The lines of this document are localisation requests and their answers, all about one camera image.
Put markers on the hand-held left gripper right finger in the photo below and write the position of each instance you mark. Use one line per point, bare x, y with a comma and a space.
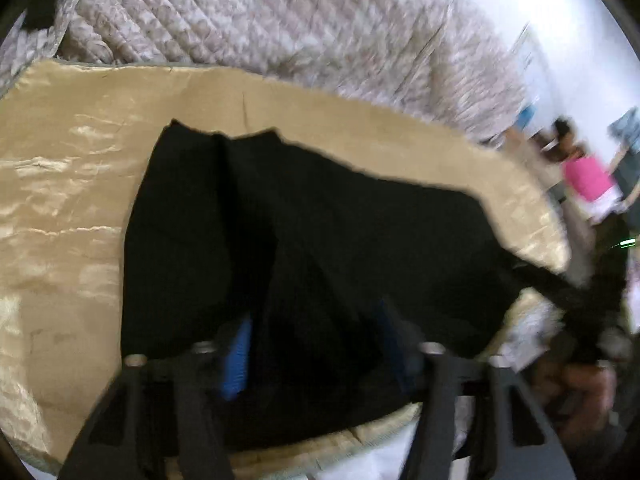
395, 350

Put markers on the beige satin bed cover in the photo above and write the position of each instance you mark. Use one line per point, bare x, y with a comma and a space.
65, 200

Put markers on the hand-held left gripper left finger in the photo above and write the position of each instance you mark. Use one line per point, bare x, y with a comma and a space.
237, 360

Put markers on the white mattress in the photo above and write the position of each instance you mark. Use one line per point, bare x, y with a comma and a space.
385, 460

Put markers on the quilted patterned blanket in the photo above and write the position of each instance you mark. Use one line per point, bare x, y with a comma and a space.
250, 10

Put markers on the person's right hand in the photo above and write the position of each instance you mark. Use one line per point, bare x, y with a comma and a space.
585, 392

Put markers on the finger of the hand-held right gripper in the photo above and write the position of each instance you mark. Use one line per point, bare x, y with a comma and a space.
555, 287

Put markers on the black pants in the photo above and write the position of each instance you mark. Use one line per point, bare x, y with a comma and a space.
325, 240

